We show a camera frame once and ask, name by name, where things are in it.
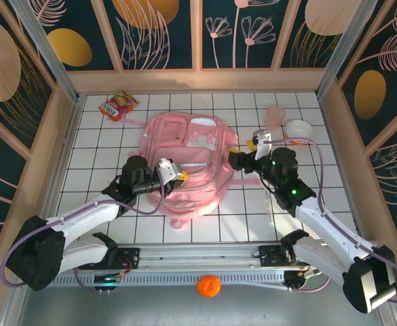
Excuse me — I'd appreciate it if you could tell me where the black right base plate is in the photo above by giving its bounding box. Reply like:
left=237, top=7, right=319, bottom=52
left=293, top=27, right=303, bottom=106
left=258, top=244, right=296, bottom=269

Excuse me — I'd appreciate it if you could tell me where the aluminium frame post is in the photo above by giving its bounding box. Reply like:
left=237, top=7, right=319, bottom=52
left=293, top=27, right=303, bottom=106
left=316, top=0, right=379, bottom=99
left=10, top=0, right=81, bottom=103

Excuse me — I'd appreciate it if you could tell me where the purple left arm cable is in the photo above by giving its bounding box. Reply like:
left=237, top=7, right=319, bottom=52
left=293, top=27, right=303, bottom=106
left=0, top=181, right=168, bottom=293

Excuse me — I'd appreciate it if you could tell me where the white orange bowl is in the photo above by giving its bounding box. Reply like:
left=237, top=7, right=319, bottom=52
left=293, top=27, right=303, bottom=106
left=284, top=119, right=314, bottom=146

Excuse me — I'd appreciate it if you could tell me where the pink plastic cup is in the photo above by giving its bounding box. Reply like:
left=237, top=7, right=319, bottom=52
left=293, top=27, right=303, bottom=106
left=265, top=105, right=286, bottom=132

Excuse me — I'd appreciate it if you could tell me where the red snack packet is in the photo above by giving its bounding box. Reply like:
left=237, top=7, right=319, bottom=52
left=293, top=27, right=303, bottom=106
left=98, top=90, right=140, bottom=122

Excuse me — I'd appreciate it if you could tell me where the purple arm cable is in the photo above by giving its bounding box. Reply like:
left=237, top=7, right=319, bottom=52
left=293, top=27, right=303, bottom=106
left=267, top=138, right=397, bottom=305
left=0, top=181, right=168, bottom=293

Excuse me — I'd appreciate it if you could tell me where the grey slotted cable duct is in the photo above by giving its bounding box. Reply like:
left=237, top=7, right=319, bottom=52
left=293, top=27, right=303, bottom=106
left=26, top=271, right=287, bottom=289

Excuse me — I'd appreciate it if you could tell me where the pink backpack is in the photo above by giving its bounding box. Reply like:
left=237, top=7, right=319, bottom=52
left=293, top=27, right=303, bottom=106
left=121, top=113, right=262, bottom=229

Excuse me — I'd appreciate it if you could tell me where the black controller board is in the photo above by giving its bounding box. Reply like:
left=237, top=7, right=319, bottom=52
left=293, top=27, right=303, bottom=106
left=94, top=274, right=121, bottom=293
left=284, top=270, right=324, bottom=292

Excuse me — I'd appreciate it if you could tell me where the orange ball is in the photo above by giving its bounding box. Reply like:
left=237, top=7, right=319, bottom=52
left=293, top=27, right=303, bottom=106
left=196, top=274, right=222, bottom=299

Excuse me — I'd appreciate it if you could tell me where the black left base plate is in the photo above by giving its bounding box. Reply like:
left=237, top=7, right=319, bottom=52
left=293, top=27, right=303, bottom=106
left=79, top=247, right=141, bottom=271

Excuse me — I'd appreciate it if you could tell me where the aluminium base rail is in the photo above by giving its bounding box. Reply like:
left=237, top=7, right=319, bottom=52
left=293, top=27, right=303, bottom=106
left=16, top=239, right=379, bottom=272

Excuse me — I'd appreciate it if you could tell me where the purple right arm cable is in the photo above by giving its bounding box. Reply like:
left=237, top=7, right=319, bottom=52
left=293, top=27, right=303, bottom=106
left=267, top=138, right=397, bottom=305

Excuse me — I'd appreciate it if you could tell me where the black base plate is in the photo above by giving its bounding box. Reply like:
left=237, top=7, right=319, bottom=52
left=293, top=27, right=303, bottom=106
left=79, top=247, right=141, bottom=271
left=258, top=244, right=296, bottom=269

